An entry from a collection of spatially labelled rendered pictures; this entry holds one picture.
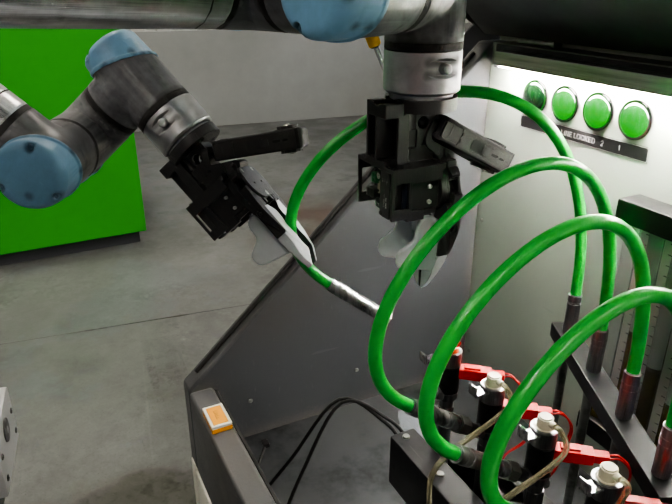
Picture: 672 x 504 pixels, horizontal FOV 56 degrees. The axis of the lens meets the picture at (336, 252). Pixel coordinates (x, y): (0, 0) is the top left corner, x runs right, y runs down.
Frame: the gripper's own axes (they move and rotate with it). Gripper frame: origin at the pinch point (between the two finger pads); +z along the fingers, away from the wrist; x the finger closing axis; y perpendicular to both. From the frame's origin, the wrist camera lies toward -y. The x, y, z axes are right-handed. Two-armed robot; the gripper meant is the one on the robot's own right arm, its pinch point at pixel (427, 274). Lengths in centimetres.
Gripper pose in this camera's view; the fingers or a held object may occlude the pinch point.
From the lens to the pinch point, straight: 72.2
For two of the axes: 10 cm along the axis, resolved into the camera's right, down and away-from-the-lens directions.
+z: 0.0, 9.2, 4.0
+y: -8.9, 1.8, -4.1
